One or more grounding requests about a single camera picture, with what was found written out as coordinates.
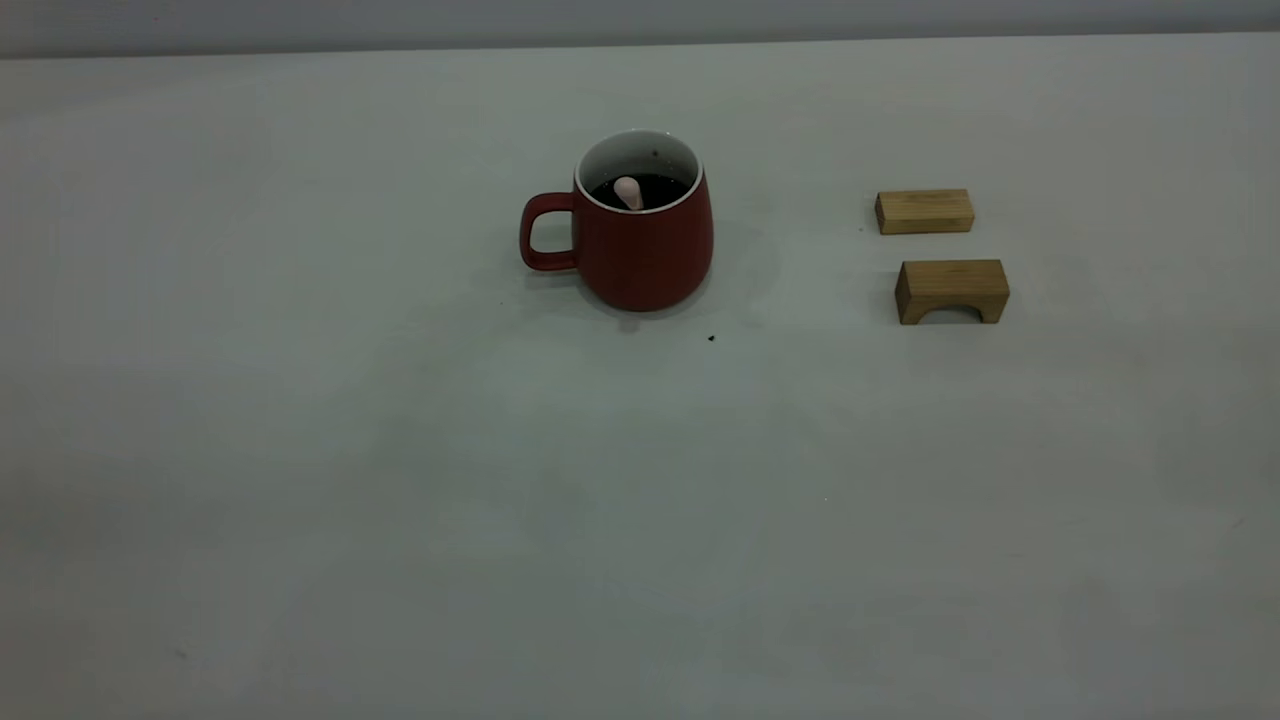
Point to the flat wooden block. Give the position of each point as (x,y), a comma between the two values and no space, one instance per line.
(925,212)

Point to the dark coffee liquid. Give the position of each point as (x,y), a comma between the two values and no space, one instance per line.
(670,190)

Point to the arched wooden block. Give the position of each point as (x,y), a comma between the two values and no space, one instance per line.
(950,282)

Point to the red ceramic mug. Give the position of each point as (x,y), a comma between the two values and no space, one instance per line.
(645,260)

